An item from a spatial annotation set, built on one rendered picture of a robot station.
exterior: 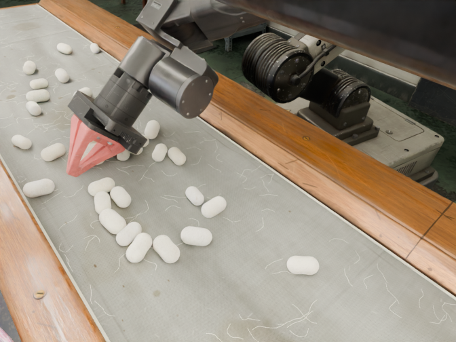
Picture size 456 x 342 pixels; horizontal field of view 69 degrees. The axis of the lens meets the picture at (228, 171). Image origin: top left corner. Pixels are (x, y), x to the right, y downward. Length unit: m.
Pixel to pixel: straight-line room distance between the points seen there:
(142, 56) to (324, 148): 0.29
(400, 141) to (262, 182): 0.74
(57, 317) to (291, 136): 0.39
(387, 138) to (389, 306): 0.81
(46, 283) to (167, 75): 0.25
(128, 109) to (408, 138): 0.93
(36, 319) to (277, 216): 0.28
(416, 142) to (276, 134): 0.71
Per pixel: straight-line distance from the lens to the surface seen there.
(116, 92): 0.45
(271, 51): 0.78
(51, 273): 0.39
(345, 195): 0.46
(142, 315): 0.36
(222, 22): 0.44
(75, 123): 0.47
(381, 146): 1.11
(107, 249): 0.41
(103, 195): 0.45
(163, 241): 0.38
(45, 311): 0.36
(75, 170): 0.49
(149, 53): 0.45
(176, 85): 0.40
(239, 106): 0.59
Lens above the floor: 1.07
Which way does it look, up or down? 41 degrees down
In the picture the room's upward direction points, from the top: 3 degrees clockwise
